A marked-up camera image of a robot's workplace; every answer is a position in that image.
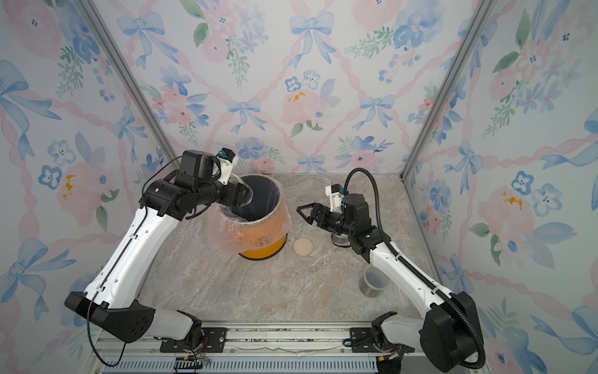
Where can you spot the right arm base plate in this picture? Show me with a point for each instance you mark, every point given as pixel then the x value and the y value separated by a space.
pixel 365 340

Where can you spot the left aluminium corner post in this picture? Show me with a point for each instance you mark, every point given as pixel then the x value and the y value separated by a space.
pixel 106 40

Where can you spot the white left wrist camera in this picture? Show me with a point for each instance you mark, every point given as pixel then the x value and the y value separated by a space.
pixel 228 160

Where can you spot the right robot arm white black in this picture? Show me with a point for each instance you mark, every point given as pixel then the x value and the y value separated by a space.
pixel 448 331

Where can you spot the right aluminium corner post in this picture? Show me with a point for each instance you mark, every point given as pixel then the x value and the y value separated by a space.
pixel 472 35

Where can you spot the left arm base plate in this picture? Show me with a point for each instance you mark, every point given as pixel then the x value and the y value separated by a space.
pixel 204 340

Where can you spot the beige jar lid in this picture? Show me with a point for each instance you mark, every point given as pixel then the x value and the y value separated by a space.
pixel 303 247

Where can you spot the aluminium corner post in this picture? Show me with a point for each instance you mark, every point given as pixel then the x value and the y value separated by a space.
pixel 472 35
pixel 106 40

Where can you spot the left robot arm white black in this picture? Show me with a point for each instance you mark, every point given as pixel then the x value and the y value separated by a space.
pixel 110 300

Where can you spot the glass jar with tea leaves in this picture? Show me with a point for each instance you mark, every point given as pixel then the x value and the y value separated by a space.
pixel 244 194

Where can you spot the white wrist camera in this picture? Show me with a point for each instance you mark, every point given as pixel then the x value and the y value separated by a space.
pixel 228 160
pixel 335 193

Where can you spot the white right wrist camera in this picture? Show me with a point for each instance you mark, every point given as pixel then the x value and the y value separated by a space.
pixel 335 193

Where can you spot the orange trash bin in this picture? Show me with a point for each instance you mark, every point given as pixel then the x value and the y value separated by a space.
pixel 261 233

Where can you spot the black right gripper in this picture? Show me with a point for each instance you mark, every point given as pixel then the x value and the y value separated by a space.
pixel 319 209

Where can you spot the aluminium frame rail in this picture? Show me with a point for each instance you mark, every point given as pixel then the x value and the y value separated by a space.
pixel 260 347

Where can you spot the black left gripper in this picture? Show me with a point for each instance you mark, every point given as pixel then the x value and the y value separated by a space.
pixel 232 199

